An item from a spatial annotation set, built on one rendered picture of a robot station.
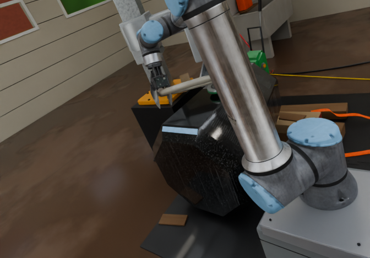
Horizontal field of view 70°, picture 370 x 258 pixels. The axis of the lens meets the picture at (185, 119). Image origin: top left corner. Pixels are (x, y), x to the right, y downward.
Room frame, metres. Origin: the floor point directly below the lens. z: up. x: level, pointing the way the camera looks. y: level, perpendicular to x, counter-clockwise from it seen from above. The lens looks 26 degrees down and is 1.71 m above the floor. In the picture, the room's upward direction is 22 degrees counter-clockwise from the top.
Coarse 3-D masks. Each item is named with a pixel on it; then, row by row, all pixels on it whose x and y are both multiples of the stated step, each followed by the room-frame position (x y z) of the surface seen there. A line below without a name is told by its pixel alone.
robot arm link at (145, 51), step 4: (140, 44) 1.29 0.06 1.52; (140, 48) 1.31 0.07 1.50; (144, 48) 1.28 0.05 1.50; (148, 48) 1.27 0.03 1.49; (152, 48) 1.27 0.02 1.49; (156, 48) 1.29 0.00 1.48; (144, 52) 1.28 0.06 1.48; (148, 52) 1.27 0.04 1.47; (152, 52) 1.27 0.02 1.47; (156, 52) 1.27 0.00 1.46; (160, 52) 1.30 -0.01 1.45
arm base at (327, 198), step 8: (344, 176) 0.59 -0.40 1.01; (352, 176) 0.62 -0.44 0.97; (320, 184) 0.60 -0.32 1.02; (328, 184) 0.59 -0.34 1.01; (336, 184) 0.59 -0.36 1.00; (344, 184) 0.59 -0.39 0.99; (352, 184) 0.59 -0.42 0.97; (304, 192) 0.64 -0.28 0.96; (312, 192) 0.62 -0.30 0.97; (320, 192) 0.60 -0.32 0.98; (328, 192) 0.59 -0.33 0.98; (336, 192) 0.58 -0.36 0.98; (344, 192) 0.58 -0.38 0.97; (352, 192) 0.58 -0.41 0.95; (304, 200) 0.64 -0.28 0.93; (312, 200) 0.61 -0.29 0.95; (320, 200) 0.59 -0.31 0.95; (328, 200) 0.58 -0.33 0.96; (336, 200) 0.57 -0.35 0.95; (344, 200) 0.57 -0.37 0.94; (352, 200) 0.57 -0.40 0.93; (320, 208) 0.59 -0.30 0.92; (328, 208) 0.58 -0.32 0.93; (336, 208) 0.57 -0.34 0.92
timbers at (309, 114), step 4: (288, 112) 2.24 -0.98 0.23; (292, 112) 2.21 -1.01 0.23; (296, 112) 2.19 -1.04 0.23; (300, 112) 2.16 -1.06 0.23; (304, 112) 2.13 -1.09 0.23; (308, 112) 2.11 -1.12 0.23; (312, 112) 2.09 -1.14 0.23; (316, 112) 2.06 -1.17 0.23; (320, 112) 2.04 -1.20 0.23; (308, 116) 2.05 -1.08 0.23; (312, 116) 2.03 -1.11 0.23; (316, 116) 2.01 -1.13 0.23; (320, 116) 2.02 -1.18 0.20; (280, 120) 2.17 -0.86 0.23; (284, 120) 2.14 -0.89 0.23; (276, 124) 2.13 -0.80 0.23; (280, 124) 2.11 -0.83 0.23; (284, 124) 2.09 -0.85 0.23; (288, 124) 2.06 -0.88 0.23; (276, 128) 2.14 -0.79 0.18; (280, 128) 2.11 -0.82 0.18; (284, 128) 2.08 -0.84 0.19; (280, 132) 2.11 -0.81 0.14; (284, 132) 2.09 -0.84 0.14
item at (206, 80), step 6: (198, 78) 1.08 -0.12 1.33; (204, 78) 1.07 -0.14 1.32; (210, 78) 1.07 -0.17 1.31; (180, 84) 1.11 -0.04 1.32; (186, 84) 1.09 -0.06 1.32; (192, 84) 1.08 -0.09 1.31; (198, 84) 1.08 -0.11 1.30; (204, 84) 1.49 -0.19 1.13; (162, 90) 1.20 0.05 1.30; (168, 90) 1.15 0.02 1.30; (174, 90) 1.13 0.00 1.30; (180, 90) 1.46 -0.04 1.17; (186, 90) 1.49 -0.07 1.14
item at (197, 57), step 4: (188, 32) 1.85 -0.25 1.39; (188, 36) 1.86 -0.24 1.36; (188, 40) 1.86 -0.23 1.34; (192, 40) 1.85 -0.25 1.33; (192, 44) 1.86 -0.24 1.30; (192, 48) 1.86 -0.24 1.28; (196, 48) 1.85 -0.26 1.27; (192, 52) 1.87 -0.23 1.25; (196, 52) 1.85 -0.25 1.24; (196, 56) 1.86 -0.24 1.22; (200, 56) 1.85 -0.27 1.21; (196, 60) 1.86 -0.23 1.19; (200, 60) 1.85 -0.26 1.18
